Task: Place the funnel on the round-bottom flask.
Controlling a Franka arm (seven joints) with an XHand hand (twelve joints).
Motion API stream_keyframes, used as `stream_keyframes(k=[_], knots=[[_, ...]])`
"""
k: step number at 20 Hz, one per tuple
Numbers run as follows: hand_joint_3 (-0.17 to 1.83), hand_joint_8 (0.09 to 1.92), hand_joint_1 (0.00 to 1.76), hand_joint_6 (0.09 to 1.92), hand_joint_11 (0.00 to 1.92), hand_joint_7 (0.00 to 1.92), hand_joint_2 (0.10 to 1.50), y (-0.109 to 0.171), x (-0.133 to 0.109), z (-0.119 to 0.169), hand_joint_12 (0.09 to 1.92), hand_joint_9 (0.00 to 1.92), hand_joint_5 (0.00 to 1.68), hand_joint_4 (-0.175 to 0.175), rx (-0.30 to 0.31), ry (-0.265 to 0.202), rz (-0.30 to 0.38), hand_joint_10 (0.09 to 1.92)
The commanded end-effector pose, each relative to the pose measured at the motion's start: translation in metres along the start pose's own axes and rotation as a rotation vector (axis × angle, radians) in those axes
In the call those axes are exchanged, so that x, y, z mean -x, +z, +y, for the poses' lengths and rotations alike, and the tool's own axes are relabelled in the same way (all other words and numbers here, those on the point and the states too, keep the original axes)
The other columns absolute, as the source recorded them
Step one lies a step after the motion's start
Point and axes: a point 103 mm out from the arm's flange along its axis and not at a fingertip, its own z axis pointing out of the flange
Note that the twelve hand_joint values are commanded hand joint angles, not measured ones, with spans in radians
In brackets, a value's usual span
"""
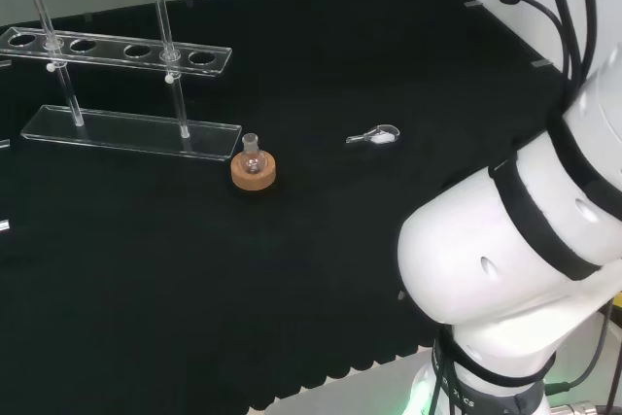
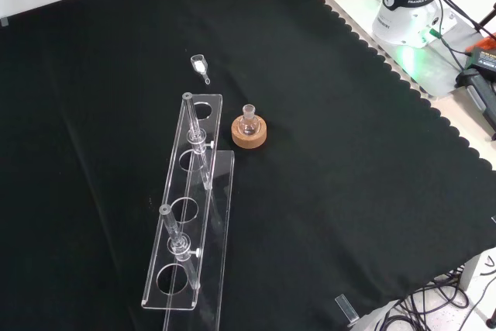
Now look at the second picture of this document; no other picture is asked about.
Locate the clear glass round-bottom flask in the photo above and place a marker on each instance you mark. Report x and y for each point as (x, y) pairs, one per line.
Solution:
(249, 123)

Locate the clear acrylic funnel stand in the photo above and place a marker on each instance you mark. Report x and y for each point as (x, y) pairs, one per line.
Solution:
(170, 230)

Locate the black cloth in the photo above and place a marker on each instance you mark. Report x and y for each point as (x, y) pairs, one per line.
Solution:
(329, 191)

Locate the black clamp device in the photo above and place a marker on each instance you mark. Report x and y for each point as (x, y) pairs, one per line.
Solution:
(478, 87)

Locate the black power adapter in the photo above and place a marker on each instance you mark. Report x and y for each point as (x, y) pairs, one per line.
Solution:
(484, 60)

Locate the grey metal base plate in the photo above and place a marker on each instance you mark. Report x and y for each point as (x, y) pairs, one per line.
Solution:
(434, 67)

